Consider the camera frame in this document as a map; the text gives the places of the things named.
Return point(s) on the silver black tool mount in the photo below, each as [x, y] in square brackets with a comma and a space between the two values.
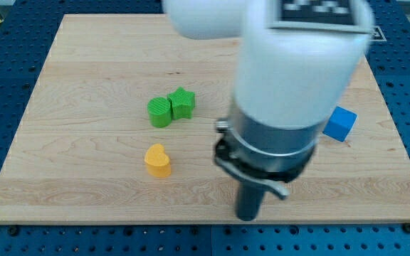
[263, 156]

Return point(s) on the blue cube block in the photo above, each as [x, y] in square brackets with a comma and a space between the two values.
[340, 124]

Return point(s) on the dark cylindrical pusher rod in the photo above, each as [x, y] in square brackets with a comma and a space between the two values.
[248, 202]

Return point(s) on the green cylinder block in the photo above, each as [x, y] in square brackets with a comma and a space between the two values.
[160, 112]

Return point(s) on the green star block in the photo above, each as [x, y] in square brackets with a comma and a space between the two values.
[182, 102]

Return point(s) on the black white fiducial tag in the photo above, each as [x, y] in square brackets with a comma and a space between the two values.
[344, 16]

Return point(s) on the yellow heart block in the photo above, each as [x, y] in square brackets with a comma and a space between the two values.
[157, 162]

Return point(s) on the wooden board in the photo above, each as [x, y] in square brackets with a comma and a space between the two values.
[77, 157]

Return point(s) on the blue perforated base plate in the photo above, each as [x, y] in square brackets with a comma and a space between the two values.
[26, 35]

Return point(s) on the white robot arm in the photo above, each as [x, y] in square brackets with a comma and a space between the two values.
[295, 60]

